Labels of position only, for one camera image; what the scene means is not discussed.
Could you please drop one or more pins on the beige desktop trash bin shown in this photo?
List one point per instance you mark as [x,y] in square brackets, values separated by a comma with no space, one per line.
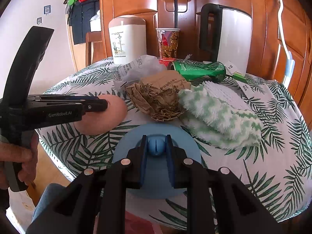
[127,34]

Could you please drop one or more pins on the blue silicone lid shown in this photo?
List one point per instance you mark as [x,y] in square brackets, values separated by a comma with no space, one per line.
[156,181]

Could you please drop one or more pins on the green white fluffy cloth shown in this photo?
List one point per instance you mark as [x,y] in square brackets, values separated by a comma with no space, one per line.
[218,123]

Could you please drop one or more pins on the wooden chair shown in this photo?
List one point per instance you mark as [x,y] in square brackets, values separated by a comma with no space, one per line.
[94,48]

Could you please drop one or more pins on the cola paper cup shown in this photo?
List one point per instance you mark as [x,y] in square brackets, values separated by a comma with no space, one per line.
[168,39]

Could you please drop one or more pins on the brown paper bag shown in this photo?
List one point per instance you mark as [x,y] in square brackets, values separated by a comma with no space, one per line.
[157,95]

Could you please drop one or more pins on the translucent printed plastic bag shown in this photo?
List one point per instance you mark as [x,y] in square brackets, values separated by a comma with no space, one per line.
[144,66]

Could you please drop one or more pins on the wooden wardrobe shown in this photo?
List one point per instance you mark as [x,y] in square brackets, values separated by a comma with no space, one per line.
[266,58]

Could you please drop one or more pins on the red ointment box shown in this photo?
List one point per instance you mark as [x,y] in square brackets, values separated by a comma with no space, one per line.
[166,61]

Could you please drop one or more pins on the palm leaf tablecloth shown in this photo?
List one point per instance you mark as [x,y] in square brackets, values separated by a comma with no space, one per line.
[263,138]

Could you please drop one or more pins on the pink silicone lid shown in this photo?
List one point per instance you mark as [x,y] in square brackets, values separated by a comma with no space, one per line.
[94,123]

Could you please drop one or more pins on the pink lined trash bin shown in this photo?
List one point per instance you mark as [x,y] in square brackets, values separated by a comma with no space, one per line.
[137,225]

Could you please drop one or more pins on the person's leg in jeans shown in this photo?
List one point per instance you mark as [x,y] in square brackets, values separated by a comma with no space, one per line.
[50,193]

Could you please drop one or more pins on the green soda can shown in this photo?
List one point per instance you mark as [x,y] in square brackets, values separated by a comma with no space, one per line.
[192,70]

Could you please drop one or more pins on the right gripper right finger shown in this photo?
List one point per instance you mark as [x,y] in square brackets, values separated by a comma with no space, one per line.
[217,201]

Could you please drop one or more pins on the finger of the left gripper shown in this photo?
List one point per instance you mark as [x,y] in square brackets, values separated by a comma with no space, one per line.
[73,97]
[94,105]

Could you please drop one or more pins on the person's left hand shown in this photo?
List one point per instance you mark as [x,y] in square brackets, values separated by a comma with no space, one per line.
[28,157]

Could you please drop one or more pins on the white foam mesh sleeve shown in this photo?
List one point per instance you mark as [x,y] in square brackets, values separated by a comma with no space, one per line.
[225,94]

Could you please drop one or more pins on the dark hanging clothes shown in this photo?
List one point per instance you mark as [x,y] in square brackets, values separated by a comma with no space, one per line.
[80,15]

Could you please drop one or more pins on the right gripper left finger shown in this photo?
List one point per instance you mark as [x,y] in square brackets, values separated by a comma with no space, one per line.
[95,201]

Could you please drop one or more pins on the dark straw rod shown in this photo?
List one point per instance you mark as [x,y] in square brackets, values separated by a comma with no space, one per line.
[176,13]

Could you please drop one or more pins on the white black electric kettle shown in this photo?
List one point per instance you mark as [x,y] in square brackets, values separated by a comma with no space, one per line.
[226,33]

